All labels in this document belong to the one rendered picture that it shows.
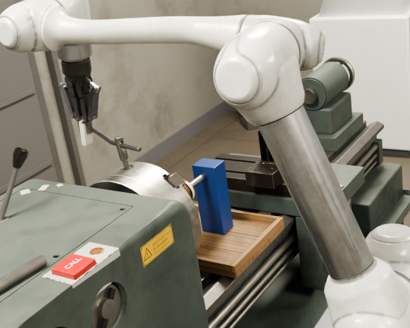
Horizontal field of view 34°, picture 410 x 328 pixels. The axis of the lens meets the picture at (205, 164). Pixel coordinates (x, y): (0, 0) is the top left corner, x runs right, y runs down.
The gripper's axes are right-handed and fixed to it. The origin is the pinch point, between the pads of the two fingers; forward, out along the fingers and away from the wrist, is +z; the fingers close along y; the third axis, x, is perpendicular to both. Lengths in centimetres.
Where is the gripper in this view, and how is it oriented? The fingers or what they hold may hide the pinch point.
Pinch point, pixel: (86, 132)
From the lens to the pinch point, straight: 184.8
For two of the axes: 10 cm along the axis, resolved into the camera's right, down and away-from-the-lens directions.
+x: -5.2, 3.7, -7.7
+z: 0.7, 9.1, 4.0
